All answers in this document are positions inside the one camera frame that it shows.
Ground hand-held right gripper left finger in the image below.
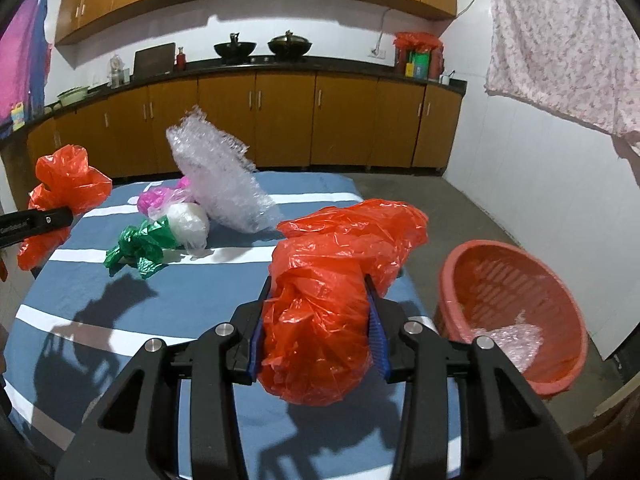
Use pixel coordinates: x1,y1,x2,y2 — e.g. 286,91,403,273
55,275,275,480

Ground wooden base cabinets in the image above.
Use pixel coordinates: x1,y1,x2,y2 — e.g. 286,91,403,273
0,71,463,196

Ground pale green bowl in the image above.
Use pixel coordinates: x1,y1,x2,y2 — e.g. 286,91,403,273
56,86,90,107

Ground red plastic lattice basket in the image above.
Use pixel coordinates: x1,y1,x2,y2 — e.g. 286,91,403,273
432,240,590,400

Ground large clear bubble wrap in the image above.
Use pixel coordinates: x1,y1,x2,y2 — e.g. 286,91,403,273
166,106,282,233

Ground green plastic bag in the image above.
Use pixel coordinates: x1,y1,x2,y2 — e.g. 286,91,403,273
104,216,183,280

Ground white power cable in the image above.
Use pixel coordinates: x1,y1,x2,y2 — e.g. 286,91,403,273
376,7,393,51

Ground worn wooden chair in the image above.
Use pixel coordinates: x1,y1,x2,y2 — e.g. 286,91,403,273
565,370,636,461

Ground clear bubble wrap sheet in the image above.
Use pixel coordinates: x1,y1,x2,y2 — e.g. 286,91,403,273
472,310,543,373

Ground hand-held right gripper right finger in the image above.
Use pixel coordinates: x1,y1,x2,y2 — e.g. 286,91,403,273
364,274,586,480

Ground clear white plastic bag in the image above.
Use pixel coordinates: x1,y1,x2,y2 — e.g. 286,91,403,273
165,201,211,256

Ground red bag over containers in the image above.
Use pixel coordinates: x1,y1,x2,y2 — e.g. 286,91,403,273
393,31,443,53

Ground pink plastic bag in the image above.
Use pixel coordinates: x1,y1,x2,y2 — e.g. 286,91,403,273
137,176,201,221

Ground black wok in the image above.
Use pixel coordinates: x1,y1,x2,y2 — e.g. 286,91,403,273
214,33,257,64

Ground dark cutting board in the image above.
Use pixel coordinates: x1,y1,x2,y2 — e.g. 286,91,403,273
132,42,177,77

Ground large red plastic bag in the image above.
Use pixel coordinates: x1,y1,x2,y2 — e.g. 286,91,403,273
257,199,430,407

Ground pink floral hanging cloth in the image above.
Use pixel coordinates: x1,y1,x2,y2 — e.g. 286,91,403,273
484,0,640,148

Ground blue striped tablecloth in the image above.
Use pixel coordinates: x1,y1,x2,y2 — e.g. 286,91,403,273
0,170,461,480

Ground black kitchen countertop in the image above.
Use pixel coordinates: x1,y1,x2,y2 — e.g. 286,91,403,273
0,57,468,146

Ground purple hanging cloth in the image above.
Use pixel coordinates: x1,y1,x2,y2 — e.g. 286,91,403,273
0,0,53,141

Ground black pot with lid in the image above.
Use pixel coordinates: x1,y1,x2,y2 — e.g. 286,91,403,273
267,31,313,57

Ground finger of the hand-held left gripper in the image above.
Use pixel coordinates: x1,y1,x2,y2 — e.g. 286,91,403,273
0,206,75,248

